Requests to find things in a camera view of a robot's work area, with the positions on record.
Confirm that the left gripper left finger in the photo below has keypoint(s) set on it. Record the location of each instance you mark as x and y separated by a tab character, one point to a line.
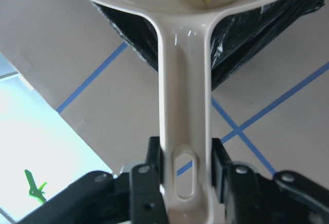
146	200

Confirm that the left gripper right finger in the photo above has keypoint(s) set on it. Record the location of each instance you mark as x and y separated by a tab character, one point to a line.
237	187

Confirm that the beige dustpan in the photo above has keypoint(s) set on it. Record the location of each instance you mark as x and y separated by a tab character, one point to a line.
184	29

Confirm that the green plastic clip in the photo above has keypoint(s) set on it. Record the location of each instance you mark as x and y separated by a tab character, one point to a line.
34	191

